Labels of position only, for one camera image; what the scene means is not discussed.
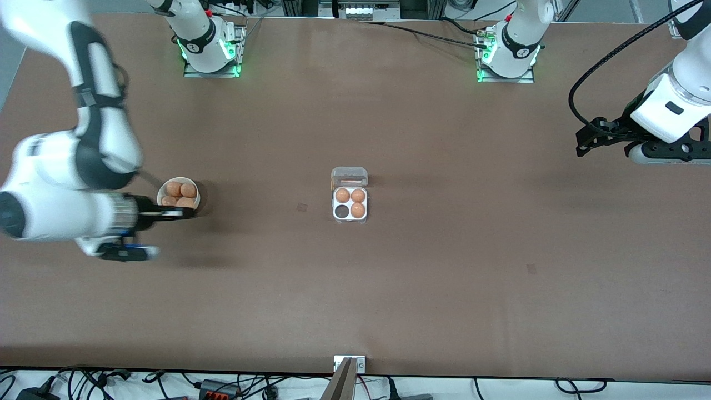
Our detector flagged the clear plastic egg box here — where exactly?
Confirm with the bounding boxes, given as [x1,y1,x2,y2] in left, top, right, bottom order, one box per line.
[331,166,369,224]

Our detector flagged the white bowl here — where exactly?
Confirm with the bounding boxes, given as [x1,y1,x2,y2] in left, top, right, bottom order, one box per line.
[157,177,201,213]

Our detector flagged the black device orange connectors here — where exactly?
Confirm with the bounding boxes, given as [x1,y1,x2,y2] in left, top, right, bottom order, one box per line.
[199,379,241,400]

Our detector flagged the black power adapter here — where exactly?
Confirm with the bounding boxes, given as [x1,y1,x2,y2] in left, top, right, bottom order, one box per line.
[16,385,61,400]

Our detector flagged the grey power strip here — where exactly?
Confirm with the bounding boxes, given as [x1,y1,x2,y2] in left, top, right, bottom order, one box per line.
[338,0,402,22]

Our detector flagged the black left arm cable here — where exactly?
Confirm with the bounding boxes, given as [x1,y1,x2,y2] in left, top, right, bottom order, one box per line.
[568,0,705,134]

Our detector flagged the black cable across table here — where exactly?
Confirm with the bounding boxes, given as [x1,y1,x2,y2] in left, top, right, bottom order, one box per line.
[360,20,489,49]

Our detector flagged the brown camera mount pole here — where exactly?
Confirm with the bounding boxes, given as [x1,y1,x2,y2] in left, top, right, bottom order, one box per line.
[321,357,356,400]

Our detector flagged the black looped floor cable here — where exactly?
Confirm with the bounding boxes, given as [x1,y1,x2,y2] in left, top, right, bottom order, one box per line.
[555,378,607,393]

